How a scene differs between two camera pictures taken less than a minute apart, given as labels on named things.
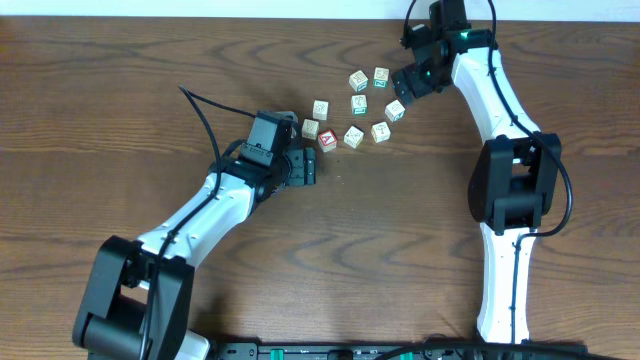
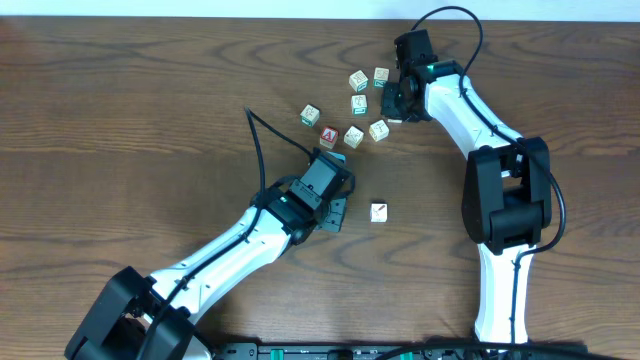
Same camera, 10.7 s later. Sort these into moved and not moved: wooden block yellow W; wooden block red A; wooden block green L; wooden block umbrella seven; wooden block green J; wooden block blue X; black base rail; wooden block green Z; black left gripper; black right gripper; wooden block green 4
Moved: wooden block umbrella seven; black left gripper; black right gripper; wooden block blue X
Not moved: wooden block green L; wooden block green 4; wooden block yellow W; wooden block green Z; black base rail; wooden block red A; wooden block green J
